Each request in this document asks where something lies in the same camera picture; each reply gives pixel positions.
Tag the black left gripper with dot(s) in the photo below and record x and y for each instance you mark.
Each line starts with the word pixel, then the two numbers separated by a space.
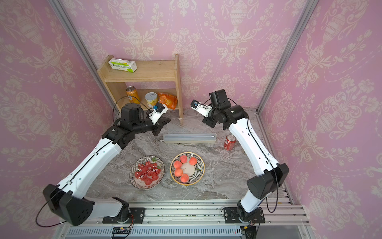
pixel 159 124

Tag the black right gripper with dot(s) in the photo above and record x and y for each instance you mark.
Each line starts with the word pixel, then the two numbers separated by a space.
pixel 212 123

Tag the clear plastic wrap sheet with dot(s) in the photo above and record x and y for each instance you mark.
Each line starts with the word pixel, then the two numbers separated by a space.
pixel 146 176
pixel 189 124

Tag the cream plastic wrap dispenser box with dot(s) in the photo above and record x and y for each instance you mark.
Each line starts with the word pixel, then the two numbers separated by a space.
pixel 189 138

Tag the striped plate of peaches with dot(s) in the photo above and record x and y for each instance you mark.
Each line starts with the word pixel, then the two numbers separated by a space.
pixel 187 168

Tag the patterned plate of strawberries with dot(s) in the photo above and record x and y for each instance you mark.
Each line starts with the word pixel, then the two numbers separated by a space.
pixel 146 172

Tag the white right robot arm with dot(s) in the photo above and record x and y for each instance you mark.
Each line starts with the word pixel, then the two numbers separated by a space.
pixel 269 173

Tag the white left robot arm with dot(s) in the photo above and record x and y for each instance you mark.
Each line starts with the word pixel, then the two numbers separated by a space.
pixel 67 198

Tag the orange chip bag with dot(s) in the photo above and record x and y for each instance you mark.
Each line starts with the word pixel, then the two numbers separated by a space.
pixel 169 100

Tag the white yellow snack cup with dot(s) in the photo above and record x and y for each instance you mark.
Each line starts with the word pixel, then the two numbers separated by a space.
pixel 151 99

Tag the red soda can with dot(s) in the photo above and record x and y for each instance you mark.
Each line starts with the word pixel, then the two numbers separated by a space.
pixel 229 142

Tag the orange drink can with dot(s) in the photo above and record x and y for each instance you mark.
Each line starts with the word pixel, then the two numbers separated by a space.
pixel 132 95

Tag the wooden two-tier shelf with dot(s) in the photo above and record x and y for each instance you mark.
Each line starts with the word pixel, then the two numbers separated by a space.
pixel 163 76

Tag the white green carton box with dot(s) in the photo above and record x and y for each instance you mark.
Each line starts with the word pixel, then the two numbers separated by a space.
pixel 123 65

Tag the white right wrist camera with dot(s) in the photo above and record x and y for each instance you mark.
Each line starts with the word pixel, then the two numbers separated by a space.
pixel 201 108

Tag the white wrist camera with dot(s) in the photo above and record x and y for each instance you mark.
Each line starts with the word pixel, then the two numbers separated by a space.
pixel 157 111
pixel 201 108

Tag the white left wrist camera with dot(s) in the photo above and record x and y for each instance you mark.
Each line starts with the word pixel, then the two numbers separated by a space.
pixel 157 111

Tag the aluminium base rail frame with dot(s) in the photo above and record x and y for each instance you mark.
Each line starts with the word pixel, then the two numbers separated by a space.
pixel 198 219

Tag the right aluminium corner post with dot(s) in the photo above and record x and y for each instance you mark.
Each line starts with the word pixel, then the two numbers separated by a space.
pixel 288 50

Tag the aluminium corner post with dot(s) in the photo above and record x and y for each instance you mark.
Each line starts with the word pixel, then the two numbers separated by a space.
pixel 288 50
pixel 59 10

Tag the left aluminium corner post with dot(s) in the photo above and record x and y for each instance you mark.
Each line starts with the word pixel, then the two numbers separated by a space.
pixel 59 10

